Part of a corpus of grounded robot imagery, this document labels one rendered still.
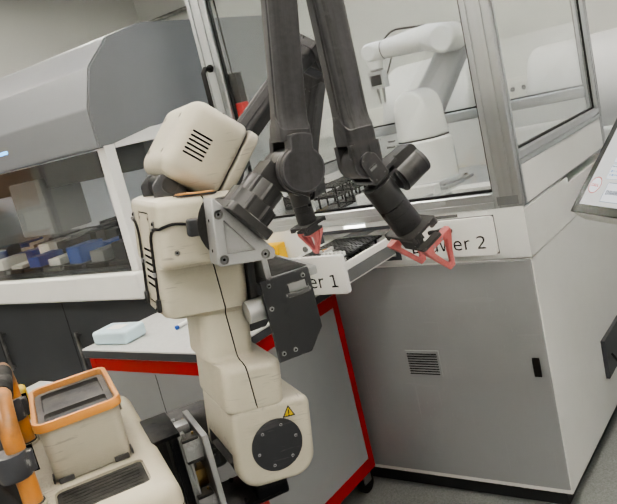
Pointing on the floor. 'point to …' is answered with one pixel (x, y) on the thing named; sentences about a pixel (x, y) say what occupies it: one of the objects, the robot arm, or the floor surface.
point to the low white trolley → (138, 355)
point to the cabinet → (494, 364)
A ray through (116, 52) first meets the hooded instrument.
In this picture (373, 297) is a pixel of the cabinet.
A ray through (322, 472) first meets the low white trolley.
